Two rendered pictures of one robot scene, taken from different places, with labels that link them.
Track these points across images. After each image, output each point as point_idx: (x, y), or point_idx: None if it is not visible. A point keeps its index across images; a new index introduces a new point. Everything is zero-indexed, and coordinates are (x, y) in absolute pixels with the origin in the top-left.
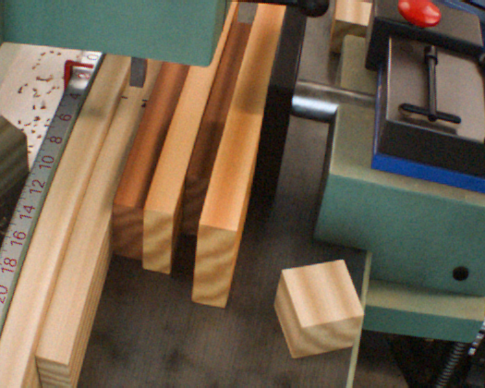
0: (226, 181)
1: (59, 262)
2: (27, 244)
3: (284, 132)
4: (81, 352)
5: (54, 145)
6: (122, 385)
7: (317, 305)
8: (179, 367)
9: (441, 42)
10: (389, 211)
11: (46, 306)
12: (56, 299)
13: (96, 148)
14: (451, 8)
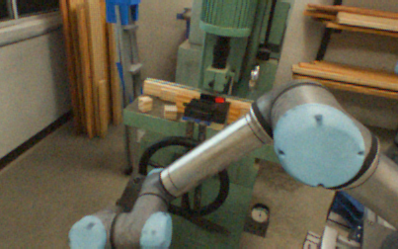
0: (186, 94)
1: (177, 90)
2: (179, 86)
3: None
4: (166, 98)
5: (198, 89)
6: (161, 102)
7: (168, 107)
8: (164, 106)
9: (215, 106)
10: None
11: (170, 89)
12: (171, 90)
13: (199, 94)
14: (226, 108)
